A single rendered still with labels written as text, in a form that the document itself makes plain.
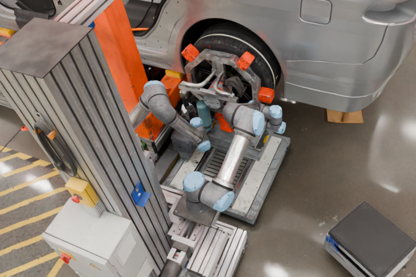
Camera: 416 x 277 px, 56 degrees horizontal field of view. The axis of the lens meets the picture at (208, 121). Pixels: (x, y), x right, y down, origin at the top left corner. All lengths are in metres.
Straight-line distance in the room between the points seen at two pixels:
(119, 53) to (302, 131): 1.84
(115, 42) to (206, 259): 1.29
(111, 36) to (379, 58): 1.50
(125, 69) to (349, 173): 1.91
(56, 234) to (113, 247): 0.27
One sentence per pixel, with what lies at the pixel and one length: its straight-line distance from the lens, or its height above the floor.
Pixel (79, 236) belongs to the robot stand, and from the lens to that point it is 1.80.
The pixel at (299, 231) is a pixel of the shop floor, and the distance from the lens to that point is 3.02.
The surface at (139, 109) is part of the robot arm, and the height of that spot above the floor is 1.21.
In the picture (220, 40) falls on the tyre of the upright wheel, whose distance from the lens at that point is 2.58.
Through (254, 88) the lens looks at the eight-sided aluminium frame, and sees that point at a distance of 2.58.
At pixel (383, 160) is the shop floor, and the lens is 3.46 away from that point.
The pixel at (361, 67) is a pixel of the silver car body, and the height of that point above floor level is 1.14.
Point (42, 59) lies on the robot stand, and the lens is 1.27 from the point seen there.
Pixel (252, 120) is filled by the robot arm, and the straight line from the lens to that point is 1.94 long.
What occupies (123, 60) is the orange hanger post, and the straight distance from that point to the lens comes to 2.43.
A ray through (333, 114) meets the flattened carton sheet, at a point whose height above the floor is 0.01.
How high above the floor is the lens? 2.70
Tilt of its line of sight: 47 degrees down
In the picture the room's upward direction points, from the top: 10 degrees counter-clockwise
